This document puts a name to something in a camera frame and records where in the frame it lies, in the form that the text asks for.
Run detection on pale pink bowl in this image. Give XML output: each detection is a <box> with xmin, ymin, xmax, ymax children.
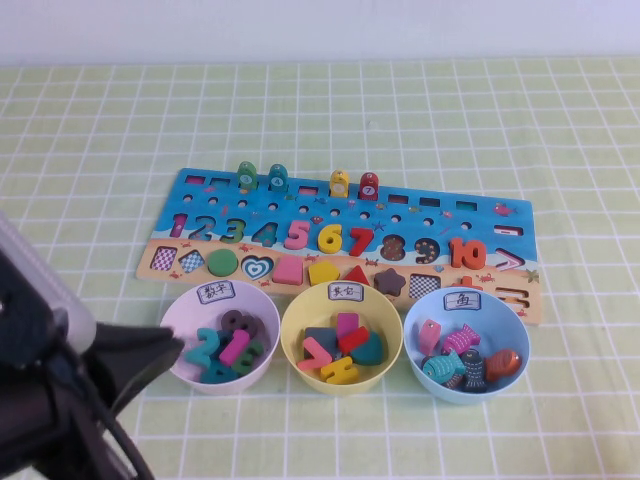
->
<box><xmin>159</xmin><ymin>280</ymin><xmax>282</xmax><ymax>397</ymax></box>

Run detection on green round shape piece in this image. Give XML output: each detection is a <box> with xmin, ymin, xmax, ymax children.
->
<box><xmin>206</xmin><ymin>248</ymin><xmax>239</xmax><ymax>278</ymax></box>

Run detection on green fish piece number three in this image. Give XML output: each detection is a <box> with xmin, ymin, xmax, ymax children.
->
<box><xmin>236</xmin><ymin>160</ymin><xmax>259</xmax><ymax>194</ymax></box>

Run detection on teal heart shape piece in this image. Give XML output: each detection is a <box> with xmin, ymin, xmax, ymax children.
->
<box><xmin>349</xmin><ymin>331</ymin><xmax>389</xmax><ymax>367</ymax></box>

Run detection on brown star shape piece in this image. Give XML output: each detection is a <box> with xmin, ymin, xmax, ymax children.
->
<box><xmin>373</xmin><ymin>267</ymin><xmax>408</xmax><ymax>298</ymax></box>

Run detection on grey blue square piece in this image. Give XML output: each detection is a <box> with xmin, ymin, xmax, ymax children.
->
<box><xmin>302</xmin><ymin>326</ymin><xmax>342</xmax><ymax>359</ymax></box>

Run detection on teal fish piece number two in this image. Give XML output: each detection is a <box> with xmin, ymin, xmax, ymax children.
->
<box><xmin>421</xmin><ymin>349</ymin><xmax>467</xmax><ymax>388</ymax></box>

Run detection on orange fish piece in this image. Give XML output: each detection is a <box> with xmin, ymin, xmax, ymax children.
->
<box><xmin>483</xmin><ymin>347</ymin><xmax>523</xmax><ymax>383</ymax></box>

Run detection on orange number ten piece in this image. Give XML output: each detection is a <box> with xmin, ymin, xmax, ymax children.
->
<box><xmin>447</xmin><ymin>237</ymin><xmax>488</xmax><ymax>270</ymax></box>

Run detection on magenta fish piece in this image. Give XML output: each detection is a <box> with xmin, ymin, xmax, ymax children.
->
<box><xmin>441</xmin><ymin>323</ymin><xmax>483</xmax><ymax>357</ymax></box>

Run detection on magenta number one piece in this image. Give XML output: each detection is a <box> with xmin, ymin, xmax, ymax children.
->
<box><xmin>217</xmin><ymin>329</ymin><xmax>252</xmax><ymax>369</ymax></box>

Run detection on black cable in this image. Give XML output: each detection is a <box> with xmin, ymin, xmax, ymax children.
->
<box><xmin>74</xmin><ymin>379</ymin><xmax>157</xmax><ymax>480</ymax></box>

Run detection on red slanted shape piece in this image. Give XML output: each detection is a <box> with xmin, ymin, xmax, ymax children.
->
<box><xmin>338</xmin><ymin>326</ymin><xmax>372</xmax><ymax>354</ymax></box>

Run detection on magenta rectangle shape piece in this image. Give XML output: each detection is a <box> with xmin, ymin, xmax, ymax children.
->
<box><xmin>335</xmin><ymin>312</ymin><xmax>363</xmax><ymax>339</ymax></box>

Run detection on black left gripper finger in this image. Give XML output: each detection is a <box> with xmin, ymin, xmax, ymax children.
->
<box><xmin>102</xmin><ymin>335</ymin><xmax>185</xmax><ymax>419</ymax></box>
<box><xmin>96</xmin><ymin>323</ymin><xmax>177</xmax><ymax>352</ymax></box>

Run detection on yellow fish piece number six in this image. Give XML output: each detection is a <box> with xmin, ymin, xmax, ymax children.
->
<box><xmin>328</xmin><ymin>168</ymin><xmax>351</xmax><ymax>199</ymax></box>

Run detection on light blue bowl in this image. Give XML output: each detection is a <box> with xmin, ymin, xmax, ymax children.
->
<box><xmin>402</xmin><ymin>288</ymin><xmax>532</xmax><ymax>406</ymax></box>

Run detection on pink greater-than sign piece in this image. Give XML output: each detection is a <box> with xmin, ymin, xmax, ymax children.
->
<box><xmin>296</xmin><ymin>335</ymin><xmax>334</xmax><ymax>373</ymax></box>

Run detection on red fish piece number seven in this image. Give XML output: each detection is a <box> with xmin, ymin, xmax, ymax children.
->
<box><xmin>358</xmin><ymin>172</ymin><xmax>380</xmax><ymax>203</ymax></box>

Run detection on black fish piece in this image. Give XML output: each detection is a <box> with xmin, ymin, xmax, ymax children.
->
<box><xmin>458</xmin><ymin>349</ymin><xmax>489</xmax><ymax>394</ymax></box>

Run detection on pink fish piece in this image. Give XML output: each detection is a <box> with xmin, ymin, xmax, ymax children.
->
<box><xmin>418</xmin><ymin>319</ymin><xmax>443</xmax><ymax>358</ymax></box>

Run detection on green checked tablecloth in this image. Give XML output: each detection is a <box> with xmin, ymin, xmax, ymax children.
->
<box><xmin>0</xmin><ymin>57</ymin><xmax>640</xmax><ymax>480</ymax></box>

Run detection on pink number five piece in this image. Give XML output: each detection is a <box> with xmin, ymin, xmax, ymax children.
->
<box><xmin>283</xmin><ymin>219</ymin><xmax>314</xmax><ymax>252</ymax></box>

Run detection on dark teal number piece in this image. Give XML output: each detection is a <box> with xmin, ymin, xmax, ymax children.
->
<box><xmin>199</xmin><ymin>361</ymin><xmax>239</xmax><ymax>386</ymax></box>

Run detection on pale yellow bowl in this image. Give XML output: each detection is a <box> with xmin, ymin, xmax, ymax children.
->
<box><xmin>279</xmin><ymin>281</ymin><xmax>404</xmax><ymax>398</ymax></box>

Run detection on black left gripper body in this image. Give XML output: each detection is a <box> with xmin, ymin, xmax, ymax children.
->
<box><xmin>0</xmin><ymin>247</ymin><xmax>109</xmax><ymax>401</ymax></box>

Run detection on blue wooden puzzle board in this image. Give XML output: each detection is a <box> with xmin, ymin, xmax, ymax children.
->
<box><xmin>134</xmin><ymin>167</ymin><xmax>544</xmax><ymax>327</ymax></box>

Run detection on teal fish piece number four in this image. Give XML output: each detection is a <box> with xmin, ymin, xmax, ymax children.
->
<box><xmin>267</xmin><ymin>163</ymin><xmax>291</xmax><ymax>196</ymax></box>

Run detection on yellow pentagon shape piece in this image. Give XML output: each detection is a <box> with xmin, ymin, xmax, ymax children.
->
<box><xmin>306</xmin><ymin>260</ymin><xmax>342</xmax><ymax>289</ymax></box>

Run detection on orange plus sign piece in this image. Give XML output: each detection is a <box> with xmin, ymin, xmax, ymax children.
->
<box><xmin>451</xmin><ymin>274</ymin><xmax>484</xmax><ymax>294</ymax></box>

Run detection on red triangle shape piece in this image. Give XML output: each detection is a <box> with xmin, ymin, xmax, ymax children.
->
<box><xmin>341</xmin><ymin>264</ymin><xmax>374</xmax><ymax>289</ymax></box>

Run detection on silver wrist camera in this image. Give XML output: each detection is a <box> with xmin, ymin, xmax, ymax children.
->
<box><xmin>0</xmin><ymin>212</ymin><xmax>97</xmax><ymax>359</ymax></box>

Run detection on pink square shape piece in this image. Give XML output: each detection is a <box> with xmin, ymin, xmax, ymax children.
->
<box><xmin>271</xmin><ymin>257</ymin><xmax>305</xmax><ymax>287</ymax></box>

